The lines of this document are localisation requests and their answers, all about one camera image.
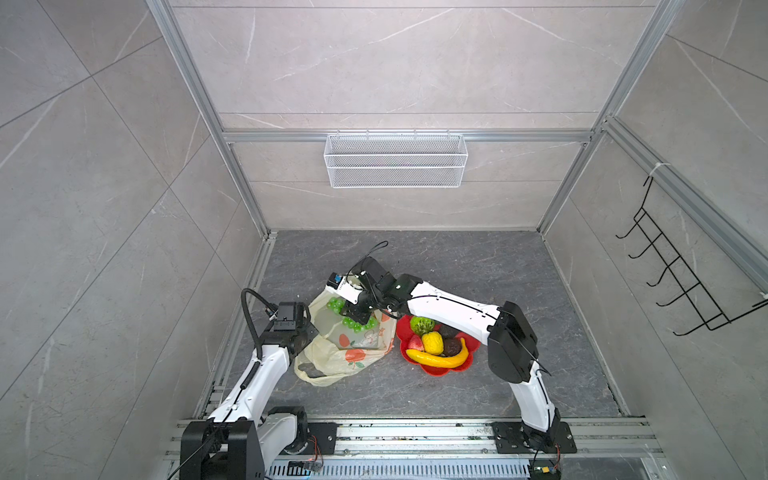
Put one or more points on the black wire hook rack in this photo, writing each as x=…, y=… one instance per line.
x=709, y=315

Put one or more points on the white wire mesh basket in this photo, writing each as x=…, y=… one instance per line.
x=367, y=160

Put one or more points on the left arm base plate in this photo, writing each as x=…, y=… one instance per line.
x=322, y=435

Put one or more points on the dark brown fake fruit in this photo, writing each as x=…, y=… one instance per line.
x=451, y=347

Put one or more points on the dark fake avocado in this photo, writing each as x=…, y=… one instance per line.
x=447, y=332

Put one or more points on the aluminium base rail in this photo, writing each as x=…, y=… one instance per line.
x=464, y=448

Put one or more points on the cream plastic shopping bag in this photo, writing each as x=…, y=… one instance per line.
x=338, y=352

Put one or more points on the green spotted fake fruit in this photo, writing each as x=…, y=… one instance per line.
x=421, y=325

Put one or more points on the green fake grapes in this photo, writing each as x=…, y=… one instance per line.
x=354, y=324

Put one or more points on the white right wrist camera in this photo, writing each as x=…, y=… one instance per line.
x=341, y=286

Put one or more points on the red fake apple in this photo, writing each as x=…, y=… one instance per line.
x=415, y=343

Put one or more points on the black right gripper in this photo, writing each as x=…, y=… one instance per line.
x=352, y=312

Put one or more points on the yellow fake banana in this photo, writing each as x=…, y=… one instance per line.
x=426, y=359

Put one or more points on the yellow fake lemon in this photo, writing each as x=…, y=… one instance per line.
x=433, y=343

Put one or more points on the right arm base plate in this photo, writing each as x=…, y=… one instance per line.
x=518, y=438

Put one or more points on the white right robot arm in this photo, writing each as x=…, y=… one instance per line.
x=505, y=331

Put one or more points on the red flower-shaped plastic bowl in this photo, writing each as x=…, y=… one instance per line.
x=404, y=333

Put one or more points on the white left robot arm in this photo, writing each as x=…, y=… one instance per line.
x=240, y=440

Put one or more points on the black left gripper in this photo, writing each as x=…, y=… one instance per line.
x=309, y=329

